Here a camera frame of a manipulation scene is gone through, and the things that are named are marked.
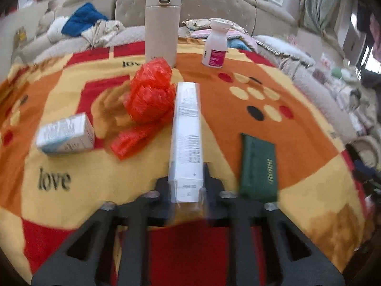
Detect cream patterned cloth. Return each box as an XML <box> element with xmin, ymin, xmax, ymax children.
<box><xmin>82</xmin><ymin>19</ymin><xmax>126</xmax><ymax>48</ymax></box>

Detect red plastic bag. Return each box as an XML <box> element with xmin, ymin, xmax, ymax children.
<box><xmin>110</xmin><ymin>58</ymin><xmax>177</xmax><ymax>161</ymax></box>

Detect blue cloth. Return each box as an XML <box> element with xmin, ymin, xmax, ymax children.
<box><xmin>62</xmin><ymin>3</ymin><xmax>109</xmax><ymax>38</ymax></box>

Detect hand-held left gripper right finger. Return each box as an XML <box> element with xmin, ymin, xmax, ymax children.
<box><xmin>202</xmin><ymin>162</ymin><xmax>346</xmax><ymax>286</ymax></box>

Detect pink hanging clothes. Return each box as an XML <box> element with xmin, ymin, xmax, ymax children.
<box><xmin>369</xmin><ymin>12</ymin><xmax>381</xmax><ymax>63</ymax></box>

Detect small blue and white box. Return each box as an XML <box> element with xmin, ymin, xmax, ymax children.
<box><xmin>36</xmin><ymin>112</ymin><xmax>96</xmax><ymax>155</ymax></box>

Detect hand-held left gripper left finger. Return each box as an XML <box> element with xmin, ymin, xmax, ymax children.
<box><xmin>31</xmin><ymin>177</ymin><xmax>176</xmax><ymax>286</ymax></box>

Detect green patterned curtain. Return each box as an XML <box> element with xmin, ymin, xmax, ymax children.
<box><xmin>301</xmin><ymin>0</ymin><xmax>352</xmax><ymax>34</ymax></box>

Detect white ruffled pillow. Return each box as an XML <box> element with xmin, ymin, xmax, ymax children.
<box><xmin>255</xmin><ymin>34</ymin><xmax>316</xmax><ymax>66</ymax></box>

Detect long white barcode box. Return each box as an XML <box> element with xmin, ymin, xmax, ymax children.
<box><xmin>167</xmin><ymin>82</ymin><xmax>206</xmax><ymax>211</ymax></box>

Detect beige quilted bedspread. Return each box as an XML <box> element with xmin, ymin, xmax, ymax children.
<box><xmin>277</xmin><ymin>56</ymin><xmax>358</xmax><ymax>143</ymax></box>

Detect dark green booklet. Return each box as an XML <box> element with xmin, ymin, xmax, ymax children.
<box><xmin>240</xmin><ymin>133</ymin><xmax>279</xmax><ymax>204</ymax></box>

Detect beige thermos bottle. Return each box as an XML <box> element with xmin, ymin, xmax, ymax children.
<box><xmin>145</xmin><ymin>0</ymin><xmax>182</xmax><ymax>68</ymax></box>

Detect floral pillow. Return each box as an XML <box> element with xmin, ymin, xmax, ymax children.
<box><xmin>182</xmin><ymin>18</ymin><xmax>248</xmax><ymax>41</ymax></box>

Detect beige tufted headboard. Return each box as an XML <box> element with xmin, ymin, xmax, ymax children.
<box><xmin>115</xmin><ymin>0</ymin><xmax>258</xmax><ymax>37</ymax></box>

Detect white bottle with pink label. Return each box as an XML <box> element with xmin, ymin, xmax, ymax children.
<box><xmin>202</xmin><ymin>19</ymin><xmax>231</xmax><ymax>69</ymax></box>

